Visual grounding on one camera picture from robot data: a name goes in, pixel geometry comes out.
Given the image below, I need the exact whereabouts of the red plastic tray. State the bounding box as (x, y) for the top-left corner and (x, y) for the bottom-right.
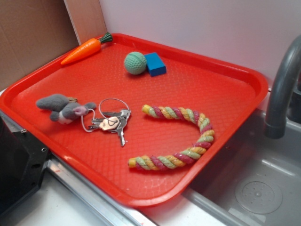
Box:
(0, 34), (268, 207)

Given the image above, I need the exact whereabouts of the silver key bunch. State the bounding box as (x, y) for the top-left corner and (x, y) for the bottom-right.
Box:
(80, 98), (131, 147)

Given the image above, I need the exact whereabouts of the blue rectangular block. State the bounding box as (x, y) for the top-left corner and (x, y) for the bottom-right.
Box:
(144, 52), (166, 77)

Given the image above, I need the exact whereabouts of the green textured ball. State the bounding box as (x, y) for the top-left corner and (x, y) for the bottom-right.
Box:
(124, 52), (147, 75)

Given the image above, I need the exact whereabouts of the orange toy carrot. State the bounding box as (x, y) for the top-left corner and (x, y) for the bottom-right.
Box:
(61, 32), (113, 65)

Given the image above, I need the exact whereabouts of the light wooden board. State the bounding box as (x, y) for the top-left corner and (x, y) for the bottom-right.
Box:
(64, 0), (107, 44)

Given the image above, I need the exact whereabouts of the grey toy sink basin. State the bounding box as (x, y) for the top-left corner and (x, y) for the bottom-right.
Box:
(183, 110), (301, 226)

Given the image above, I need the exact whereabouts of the grey toy faucet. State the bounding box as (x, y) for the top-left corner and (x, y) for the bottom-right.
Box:
(264, 36), (301, 139)

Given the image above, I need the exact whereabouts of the brown cardboard panel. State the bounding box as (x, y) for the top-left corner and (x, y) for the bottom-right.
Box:
(0, 0), (78, 90)

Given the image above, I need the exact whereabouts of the multicolored twisted rope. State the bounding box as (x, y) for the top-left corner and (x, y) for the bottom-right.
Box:
(128, 104), (215, 171)

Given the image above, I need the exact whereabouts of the grey plush bunny keychain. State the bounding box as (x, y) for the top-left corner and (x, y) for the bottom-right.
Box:
(36, 94), (96, 125)

